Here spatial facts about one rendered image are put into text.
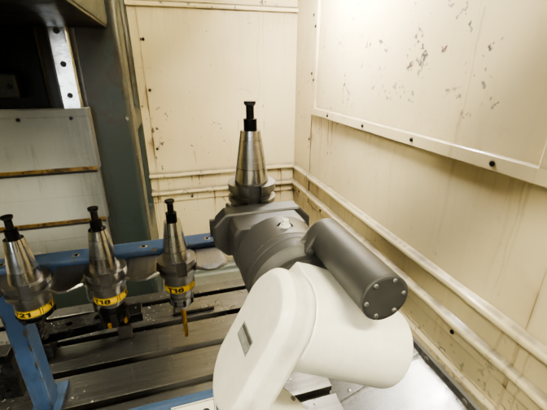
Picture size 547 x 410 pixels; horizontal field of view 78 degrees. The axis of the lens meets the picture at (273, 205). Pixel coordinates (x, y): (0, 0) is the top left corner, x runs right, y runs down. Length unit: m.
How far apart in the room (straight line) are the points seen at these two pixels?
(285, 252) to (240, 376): 0.10
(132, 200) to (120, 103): 0.31
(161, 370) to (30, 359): 0.25
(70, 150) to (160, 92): 0.49
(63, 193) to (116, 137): 0.23
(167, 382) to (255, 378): 0.61
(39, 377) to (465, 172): 0.89
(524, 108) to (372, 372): 0.52
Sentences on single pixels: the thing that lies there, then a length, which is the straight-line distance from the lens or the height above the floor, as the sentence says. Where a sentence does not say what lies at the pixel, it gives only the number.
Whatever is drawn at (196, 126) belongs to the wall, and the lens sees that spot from 1.51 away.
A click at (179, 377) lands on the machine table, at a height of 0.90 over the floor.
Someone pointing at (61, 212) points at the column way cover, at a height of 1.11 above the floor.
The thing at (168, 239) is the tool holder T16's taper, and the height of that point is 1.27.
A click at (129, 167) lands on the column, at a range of 1.19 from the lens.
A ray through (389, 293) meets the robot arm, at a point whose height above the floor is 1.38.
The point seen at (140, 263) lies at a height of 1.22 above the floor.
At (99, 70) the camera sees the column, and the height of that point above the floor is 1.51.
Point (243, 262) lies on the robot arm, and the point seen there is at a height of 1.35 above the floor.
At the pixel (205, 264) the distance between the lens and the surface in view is 0.58.
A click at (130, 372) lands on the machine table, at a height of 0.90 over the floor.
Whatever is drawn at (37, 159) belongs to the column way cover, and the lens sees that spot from 1.18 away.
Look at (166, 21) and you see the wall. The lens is 1.50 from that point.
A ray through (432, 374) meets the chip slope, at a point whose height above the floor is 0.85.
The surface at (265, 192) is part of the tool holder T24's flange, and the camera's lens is 0.43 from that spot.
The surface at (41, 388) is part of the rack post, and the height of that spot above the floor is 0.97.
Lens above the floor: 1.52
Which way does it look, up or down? 22 degrees down
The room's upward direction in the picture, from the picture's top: straight up
